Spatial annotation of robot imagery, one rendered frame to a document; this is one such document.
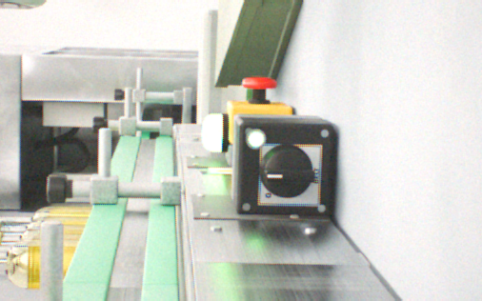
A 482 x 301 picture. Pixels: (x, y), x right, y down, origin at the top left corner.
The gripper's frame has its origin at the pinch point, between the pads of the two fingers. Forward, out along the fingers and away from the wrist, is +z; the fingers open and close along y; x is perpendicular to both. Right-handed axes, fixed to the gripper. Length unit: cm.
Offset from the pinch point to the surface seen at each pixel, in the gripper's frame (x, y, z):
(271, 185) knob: -53, 18, 51
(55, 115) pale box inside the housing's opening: 103, 8, -28
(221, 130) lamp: -22.3, 19.3, 40.3
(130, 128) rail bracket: 17.0, 14.8, 17.5
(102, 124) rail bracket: 15.9, 15.3, 13.4
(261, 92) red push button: -20, 24, 44
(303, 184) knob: -52, 18, 53
